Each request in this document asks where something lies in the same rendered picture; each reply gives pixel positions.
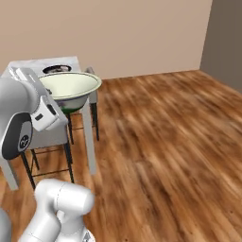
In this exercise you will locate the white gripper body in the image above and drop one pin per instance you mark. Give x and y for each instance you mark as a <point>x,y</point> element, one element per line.
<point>26,77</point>

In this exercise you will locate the large cream bowl green base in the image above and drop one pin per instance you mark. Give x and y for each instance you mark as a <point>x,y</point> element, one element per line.
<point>69,85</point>

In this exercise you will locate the white dining counter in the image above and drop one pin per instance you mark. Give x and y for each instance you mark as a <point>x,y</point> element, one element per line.
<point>89,138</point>

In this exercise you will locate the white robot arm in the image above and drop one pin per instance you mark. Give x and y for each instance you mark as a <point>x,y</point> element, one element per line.
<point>19,104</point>

